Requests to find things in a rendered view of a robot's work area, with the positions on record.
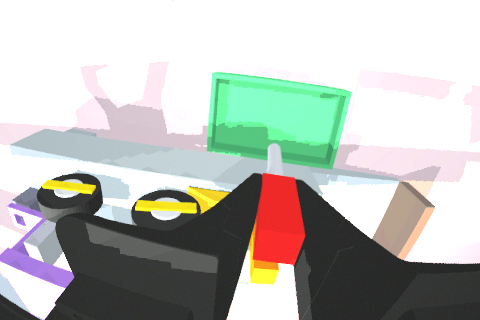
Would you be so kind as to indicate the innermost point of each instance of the yellow wedge with orange handle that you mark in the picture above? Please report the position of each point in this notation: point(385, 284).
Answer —
point(262, 272)

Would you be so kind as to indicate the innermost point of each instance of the red-headed pin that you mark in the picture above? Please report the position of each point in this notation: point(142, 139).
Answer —
point(279, 230)

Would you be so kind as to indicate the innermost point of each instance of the green tray floor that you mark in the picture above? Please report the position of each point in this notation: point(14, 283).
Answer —
point(258, 115)

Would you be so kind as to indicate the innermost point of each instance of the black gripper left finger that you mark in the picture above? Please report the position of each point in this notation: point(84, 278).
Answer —
point(197, 265)

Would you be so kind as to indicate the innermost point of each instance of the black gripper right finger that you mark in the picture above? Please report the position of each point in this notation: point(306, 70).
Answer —
point(342, 274)

